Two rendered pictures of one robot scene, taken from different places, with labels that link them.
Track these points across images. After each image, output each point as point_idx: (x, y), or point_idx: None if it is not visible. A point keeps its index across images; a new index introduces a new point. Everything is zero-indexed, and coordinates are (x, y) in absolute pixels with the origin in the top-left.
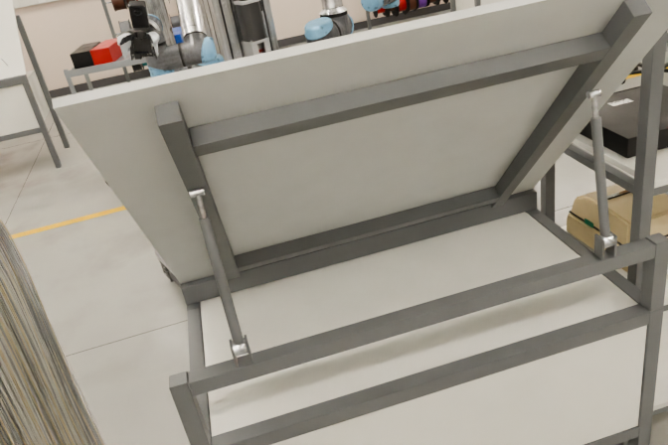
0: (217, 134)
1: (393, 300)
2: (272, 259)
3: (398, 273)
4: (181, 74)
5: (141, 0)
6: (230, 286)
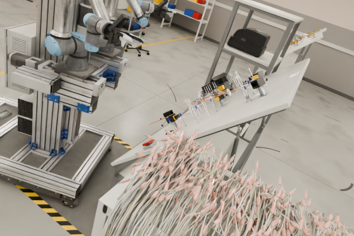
0: None
1: None
2: None
3: None
4: (294, 90)
5: None
6: (130, 161)
